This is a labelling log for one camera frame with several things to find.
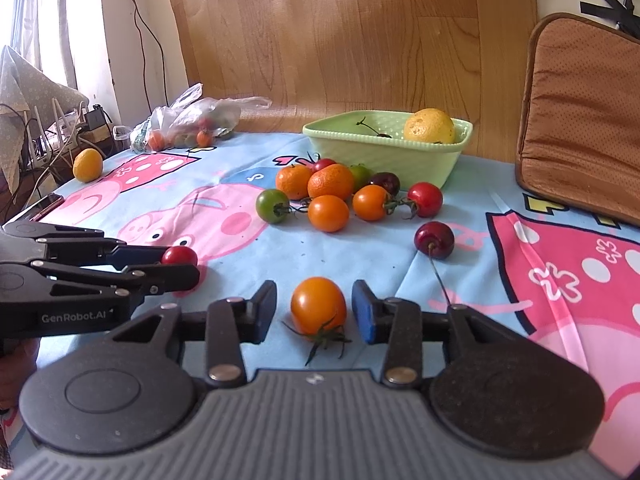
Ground white curtain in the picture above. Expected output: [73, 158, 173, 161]
[0, 0, 76, 86]

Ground clear plastic bag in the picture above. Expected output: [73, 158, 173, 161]
[130, 82, 273, 153]

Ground black power adapter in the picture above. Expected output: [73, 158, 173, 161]
[84, 104, 113, 128]

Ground large yellow orange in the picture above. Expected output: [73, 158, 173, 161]
[403, 108, 457, 144]

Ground phone with red case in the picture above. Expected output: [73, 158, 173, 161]
[27, 192, 66, 222]

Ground black wall cable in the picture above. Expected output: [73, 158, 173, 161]
[117, 0, 171, 111]

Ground green plastic basket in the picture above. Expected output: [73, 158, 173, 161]
[302, 109, 474, 191]

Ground green cherry tomato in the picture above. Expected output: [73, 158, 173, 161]
[349, 163, 373, 194]
[256, 188, 307, 224]

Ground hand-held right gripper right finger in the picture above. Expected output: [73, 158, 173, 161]
[351, 280, 511, 387]

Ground grey patterned cloth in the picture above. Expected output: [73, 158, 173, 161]
[0, 45, 93, 196]

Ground person's left hand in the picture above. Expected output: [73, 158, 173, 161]
[0, 337, 40, 413]

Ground brown box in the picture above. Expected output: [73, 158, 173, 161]
[77, 124, 126, 156]

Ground white router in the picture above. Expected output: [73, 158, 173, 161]
[27, 99, 90, 161]

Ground small yellow citrus fruit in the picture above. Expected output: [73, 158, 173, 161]
[73, 148, 104, 183]

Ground cartoon pig printed blanket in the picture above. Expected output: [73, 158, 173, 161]
[0, 131, 640, 480]

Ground red cherry tomato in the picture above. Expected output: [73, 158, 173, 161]
[161, 245, 199, 267]
[400, 182, 444, 220]
[307, 152, 337, 174]

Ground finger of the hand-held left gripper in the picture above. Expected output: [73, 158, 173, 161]
[10, 221, 168, 268]
[30, 260, 201, 307]

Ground brown seat cushion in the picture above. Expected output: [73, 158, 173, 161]
[515, 12, 640, 228]

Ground black tape strips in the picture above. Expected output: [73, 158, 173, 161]
[580, 0, 640, 41]

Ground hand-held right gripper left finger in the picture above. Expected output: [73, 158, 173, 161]
[111, 280, 277, 387]

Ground wooden headboard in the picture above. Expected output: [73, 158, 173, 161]
[166, 0, 538, 163]

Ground orange cherry tomato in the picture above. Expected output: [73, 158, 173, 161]
[282, 277, 353, 367]
[352, 185, 398, 222]
[307, 194, 350, 233]

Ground tangerine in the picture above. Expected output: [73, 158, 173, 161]
[276, 164, 314, 201]
[307, 163, 355, 201]

